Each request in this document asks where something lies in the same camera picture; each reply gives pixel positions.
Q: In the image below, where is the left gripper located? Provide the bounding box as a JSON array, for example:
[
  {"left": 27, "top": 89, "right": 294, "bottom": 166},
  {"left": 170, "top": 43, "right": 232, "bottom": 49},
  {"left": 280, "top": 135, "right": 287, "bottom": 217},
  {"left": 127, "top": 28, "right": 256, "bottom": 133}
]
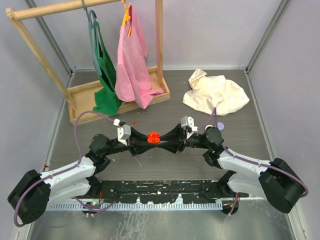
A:
[{"left": 103, "top": 127, "right": 157, "bottom": 157}]

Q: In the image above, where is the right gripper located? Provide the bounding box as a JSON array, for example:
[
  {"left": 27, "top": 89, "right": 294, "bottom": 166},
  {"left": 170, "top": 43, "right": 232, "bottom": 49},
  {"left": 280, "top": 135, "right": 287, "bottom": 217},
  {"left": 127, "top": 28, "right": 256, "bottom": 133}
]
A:
[{"left": 156, "top": 123, "right": 211, "bottom": 154}]

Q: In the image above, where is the lilac earbud case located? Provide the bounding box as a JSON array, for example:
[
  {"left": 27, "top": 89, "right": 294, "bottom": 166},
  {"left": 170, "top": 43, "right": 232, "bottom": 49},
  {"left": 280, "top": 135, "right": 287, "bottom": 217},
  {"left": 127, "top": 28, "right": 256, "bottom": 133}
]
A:
[{"left": 216, "top": 122, "right": 225, "bottom": 131}]

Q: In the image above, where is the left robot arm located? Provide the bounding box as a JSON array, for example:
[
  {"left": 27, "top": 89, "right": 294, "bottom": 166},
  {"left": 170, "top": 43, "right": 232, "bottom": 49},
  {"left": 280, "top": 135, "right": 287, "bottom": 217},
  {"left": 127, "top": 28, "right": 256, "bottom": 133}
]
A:
[{"left": 7, "top": 124, "right": 161, "bottom": 227}]

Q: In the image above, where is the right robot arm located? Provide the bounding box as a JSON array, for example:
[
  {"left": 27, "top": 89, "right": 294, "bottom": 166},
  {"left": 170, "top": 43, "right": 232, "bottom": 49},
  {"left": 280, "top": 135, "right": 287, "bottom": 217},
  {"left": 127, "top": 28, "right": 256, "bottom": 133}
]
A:
[{"left": 155, "top": 124, "right": 309, "bottom": 214}]

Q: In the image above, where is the green t-shirt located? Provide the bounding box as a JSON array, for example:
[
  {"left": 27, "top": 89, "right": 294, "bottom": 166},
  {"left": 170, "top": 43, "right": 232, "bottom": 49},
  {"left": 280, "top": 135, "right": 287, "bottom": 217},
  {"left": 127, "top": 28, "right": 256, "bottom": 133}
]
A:
[{"left": 93, "top": 21, "right": 122, "bottom": 116}]

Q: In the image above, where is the cream satin cloth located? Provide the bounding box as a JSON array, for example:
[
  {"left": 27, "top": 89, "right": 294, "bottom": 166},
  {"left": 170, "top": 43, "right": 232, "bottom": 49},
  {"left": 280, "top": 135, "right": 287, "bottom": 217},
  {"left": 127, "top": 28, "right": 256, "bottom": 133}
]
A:
[{"left": 182, "top": 68, "right": 250, "bottom": 116}]

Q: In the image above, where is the pink t-shirt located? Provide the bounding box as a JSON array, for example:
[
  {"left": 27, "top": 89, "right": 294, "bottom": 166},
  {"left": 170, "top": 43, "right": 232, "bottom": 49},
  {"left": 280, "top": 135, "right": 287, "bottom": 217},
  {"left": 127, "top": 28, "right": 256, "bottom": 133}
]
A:
[{"left": 115, "top": 4, "right": 164, "bottom": 109}]

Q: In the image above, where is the wooden clothes rack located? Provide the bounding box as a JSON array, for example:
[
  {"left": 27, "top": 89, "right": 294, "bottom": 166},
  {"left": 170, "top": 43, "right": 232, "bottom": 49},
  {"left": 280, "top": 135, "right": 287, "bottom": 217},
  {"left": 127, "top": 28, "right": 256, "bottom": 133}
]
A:
[{"left": 5, "top": 0, "right": 171, "bottom": 125}]

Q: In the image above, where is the grey blue hanger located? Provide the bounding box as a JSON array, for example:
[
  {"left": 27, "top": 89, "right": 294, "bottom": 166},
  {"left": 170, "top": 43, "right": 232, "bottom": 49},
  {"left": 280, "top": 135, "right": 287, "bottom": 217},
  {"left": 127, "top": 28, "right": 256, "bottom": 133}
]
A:
[{"left": 81, "top": 0, "right": 102, "bottom": 77}]

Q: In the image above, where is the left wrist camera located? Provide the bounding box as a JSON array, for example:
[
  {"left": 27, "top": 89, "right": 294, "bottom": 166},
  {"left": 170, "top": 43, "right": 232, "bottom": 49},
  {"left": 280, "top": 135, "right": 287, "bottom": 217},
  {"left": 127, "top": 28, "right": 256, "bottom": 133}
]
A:
[{"left": 117, "top": 124, "right": 131, "bottom": 146}]

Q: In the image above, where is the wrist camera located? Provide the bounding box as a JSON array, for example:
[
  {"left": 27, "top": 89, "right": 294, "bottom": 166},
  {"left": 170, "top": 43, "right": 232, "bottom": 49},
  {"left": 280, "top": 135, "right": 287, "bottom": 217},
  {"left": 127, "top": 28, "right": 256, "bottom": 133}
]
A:
[
  {"left": 117, "top": 124, "right": 131, "bottom": 146},
  {"left": 180, "top": 116, "right": 198, "bottom": 139}
]

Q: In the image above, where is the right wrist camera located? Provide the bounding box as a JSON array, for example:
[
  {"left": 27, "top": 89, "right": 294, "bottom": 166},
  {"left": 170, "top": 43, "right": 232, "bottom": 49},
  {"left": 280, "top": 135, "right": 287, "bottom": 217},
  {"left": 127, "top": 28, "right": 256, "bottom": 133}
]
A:
[{"left": 180, "top": 116, "right": 198, "bottom": 139}]

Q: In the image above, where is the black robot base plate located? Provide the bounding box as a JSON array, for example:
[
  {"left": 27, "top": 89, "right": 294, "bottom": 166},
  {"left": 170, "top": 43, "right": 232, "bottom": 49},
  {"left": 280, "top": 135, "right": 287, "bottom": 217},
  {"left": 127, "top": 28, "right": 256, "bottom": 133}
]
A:
[{"left": 82, "top": 170, "right": 241, "bottom": 218}]

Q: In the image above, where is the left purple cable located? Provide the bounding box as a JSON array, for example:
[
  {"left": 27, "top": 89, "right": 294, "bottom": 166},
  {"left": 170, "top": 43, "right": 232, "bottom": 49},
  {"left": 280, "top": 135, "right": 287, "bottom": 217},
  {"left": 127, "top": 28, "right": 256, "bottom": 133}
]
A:
[{"left": 13, "top": 111, "right": 126, "bottom": 228}]

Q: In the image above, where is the slotted cable duct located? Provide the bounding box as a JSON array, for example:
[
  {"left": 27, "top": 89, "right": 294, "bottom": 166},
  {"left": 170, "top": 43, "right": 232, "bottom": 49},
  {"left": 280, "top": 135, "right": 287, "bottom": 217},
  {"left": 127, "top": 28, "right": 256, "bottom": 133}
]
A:
[{"left": 47, "top": 199, "right": 223, "bottom": 212}]

